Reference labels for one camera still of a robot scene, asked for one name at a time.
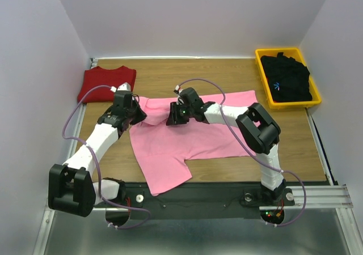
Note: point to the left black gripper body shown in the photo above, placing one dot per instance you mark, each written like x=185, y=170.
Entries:
x=127, y=114

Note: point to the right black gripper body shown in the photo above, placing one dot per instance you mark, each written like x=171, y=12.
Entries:
x=191, y=110

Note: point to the pink t shirt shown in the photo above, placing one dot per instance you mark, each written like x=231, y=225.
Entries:
x=161, y=150

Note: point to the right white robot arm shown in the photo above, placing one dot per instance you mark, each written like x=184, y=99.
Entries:
x=259, y=130

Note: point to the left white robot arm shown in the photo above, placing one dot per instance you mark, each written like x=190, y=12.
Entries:
x=71, y=189

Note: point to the black t shirts pile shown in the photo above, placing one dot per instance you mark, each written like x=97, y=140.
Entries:
x=288, y=79

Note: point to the folded red t shirt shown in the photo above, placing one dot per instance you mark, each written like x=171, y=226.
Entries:
x=99, y=76

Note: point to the yellow plastic bin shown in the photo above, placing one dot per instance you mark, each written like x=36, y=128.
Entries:
x=296, y=54

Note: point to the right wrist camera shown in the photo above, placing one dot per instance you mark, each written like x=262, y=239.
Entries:
x=187, y=96

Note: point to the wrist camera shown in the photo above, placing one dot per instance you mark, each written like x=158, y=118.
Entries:
x=123, y=97
x=187, y=96

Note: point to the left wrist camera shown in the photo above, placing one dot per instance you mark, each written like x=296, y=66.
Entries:
x=123, y=97

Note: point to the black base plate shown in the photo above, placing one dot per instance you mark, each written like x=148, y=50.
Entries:
x=205, y=200

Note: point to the aluminium frame rail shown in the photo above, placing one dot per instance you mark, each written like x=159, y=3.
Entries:
x=320, y=222

